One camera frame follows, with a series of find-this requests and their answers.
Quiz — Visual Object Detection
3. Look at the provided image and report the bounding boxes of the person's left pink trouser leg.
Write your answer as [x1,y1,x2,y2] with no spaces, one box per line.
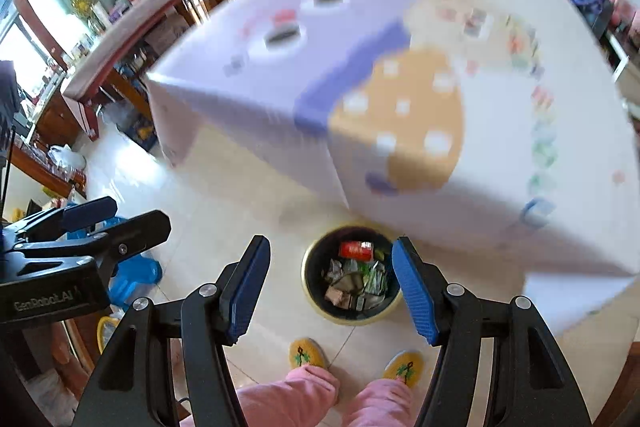
[235,364,342,427]

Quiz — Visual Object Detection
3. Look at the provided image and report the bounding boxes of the person's right pink trouser leg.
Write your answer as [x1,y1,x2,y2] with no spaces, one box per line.
[345,377,427,427]

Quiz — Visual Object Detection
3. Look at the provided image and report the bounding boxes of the white plastic bag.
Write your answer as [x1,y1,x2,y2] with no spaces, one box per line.
[47,144,87,174]

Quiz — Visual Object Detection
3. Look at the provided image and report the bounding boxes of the small red printed packet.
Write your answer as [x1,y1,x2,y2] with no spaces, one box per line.
[340,241,375,261]

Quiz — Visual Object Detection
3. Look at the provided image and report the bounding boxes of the black round trash bin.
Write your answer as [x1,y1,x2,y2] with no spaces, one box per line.
[301,223,404,326]

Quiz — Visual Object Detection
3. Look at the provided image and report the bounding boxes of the purple backpack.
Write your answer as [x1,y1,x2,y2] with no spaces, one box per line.
[570,0,616,40]

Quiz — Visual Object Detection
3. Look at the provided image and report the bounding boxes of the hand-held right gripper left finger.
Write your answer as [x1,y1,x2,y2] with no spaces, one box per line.
[72,234,272,427]

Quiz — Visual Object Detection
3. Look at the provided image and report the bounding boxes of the pile of crumpled wrappers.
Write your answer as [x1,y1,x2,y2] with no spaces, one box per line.
[324,258,388,311]

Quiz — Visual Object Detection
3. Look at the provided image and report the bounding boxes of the person's pink trouser leg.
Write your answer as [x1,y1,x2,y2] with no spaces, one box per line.
[235,364,342,427]
[345,377,427,427]

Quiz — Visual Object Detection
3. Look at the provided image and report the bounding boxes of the blue plastic stool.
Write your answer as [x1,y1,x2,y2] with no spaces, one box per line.
[67,217,164,309]

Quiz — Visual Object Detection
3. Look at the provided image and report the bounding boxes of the yellow embroidered slipper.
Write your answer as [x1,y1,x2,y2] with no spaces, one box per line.
[383,350,425,389]
[289,338,330,370]

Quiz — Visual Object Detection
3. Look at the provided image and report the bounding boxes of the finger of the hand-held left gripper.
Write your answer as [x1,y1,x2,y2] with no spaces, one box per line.
[20,196,118,242]
[15,209,172,280]

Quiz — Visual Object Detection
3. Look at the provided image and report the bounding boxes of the pastel printed tablecloth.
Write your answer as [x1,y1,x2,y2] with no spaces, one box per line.
[145,0,640,349]

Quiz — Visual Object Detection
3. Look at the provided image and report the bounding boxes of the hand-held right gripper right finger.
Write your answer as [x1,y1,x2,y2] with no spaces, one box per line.
[391,236,593,427]

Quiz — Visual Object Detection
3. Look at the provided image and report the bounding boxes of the wooden dining table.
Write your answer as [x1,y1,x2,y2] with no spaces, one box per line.
[60,0,252,142]

